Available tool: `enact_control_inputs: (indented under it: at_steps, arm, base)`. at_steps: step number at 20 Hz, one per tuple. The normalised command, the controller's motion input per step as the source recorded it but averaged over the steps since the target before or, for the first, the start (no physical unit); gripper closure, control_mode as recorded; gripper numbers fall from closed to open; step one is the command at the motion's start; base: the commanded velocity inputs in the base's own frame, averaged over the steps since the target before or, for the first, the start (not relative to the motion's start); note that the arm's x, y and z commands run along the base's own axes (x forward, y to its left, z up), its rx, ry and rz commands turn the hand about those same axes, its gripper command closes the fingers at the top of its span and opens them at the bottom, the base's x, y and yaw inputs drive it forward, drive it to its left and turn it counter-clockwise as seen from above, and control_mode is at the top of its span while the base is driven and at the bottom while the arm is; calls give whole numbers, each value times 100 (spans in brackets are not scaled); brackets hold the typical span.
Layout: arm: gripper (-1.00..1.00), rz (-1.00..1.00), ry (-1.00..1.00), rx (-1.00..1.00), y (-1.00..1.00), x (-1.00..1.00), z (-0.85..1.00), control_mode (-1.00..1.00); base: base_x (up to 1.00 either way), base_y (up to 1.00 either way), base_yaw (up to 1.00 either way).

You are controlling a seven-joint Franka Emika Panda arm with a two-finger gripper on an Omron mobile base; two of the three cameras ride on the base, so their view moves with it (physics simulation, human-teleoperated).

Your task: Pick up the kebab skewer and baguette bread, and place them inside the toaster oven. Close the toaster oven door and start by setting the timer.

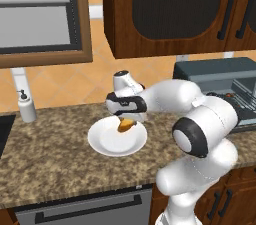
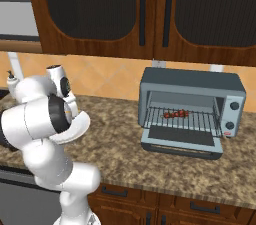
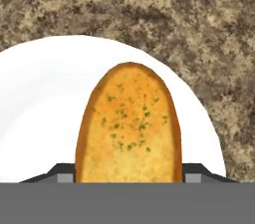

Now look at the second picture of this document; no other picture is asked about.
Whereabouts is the red kebab skewer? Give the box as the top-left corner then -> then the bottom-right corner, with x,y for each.
160,109 -> 191,120

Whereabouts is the grey toaster oven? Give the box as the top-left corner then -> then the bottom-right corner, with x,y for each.
137,66 -> 247,140

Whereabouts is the toaster oven door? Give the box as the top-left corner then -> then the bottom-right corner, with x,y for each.
140,125 -> 224,161

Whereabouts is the brown cupboard door dark panel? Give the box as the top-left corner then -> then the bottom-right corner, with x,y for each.
153,0 -> 256,68
23,0 -> 158,61

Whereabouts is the brown base cupboard door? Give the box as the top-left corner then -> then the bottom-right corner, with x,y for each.
87,196 -> 158,225
155,206 -> 214,225

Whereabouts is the brown drawer front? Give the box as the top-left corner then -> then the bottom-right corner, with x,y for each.
87,183 -> 160,209
157,193 -> 256,225

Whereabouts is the white soap dispenser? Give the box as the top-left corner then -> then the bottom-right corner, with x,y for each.
6,70 -> 20,98

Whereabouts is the grey window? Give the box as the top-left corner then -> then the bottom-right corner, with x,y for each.
0,0 -> 44,54

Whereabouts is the grey dishwasher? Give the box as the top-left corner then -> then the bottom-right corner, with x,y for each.
0,165 -> 64,225

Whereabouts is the white wall outlet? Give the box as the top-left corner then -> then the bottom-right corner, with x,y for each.
209,64 -> 225,73
151,58 -> 167,69

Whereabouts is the toaster oven wire rack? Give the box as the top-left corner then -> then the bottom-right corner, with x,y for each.
144,105 -> 223,138

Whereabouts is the black cupboard door handle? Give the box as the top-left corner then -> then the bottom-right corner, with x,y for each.
138,0 -> 148,47
162,0 -> 175,48

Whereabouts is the black drawer handle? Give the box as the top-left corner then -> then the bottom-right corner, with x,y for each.
101,185 -> 129,198
189,201 -> 222,215

